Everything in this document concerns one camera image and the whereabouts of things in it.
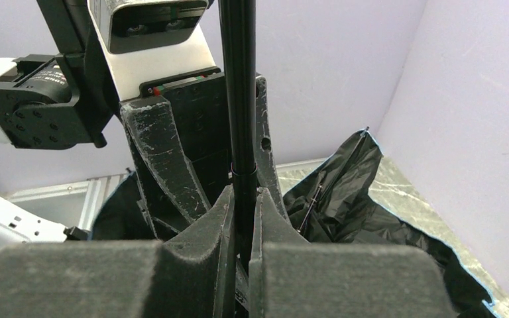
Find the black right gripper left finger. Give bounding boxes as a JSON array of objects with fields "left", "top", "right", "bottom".
[{"left": 0, "top": 186, "right": 235, "bottom": 317}]

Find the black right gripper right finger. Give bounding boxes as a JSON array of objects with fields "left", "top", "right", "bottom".
[{"left": 249, "top": 187, "right": 454, "bottom": 317}]

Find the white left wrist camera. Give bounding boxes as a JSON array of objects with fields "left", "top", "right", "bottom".
[{"left": 87, "top": 0, "right": 215, "bottom": 101}]

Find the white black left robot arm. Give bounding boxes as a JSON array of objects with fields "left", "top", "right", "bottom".
[{"left": 0, "top": 1, "right": 281, "bottom": 278}]

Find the light blue folding umbrella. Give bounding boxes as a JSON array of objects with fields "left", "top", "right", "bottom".
[{"left": 90, "top": 0, "right": 501, "bottom": 318}]

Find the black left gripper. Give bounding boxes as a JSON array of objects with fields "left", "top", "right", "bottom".
[{"left": 120, "top": 66, "right": 289, "bottom": 224}]

